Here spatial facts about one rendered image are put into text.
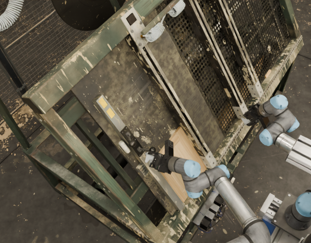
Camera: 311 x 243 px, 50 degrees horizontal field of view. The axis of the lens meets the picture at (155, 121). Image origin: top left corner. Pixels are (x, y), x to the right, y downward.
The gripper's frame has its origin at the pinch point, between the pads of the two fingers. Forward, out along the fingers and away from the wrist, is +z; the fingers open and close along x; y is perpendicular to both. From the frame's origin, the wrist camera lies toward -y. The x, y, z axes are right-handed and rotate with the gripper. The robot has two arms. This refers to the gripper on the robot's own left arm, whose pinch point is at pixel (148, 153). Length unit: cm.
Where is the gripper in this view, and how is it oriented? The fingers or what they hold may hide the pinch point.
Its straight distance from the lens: 178.7
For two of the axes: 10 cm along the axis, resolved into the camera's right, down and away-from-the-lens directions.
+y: -3.7, 9.0, -2.3
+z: -6.6, -0.9, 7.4
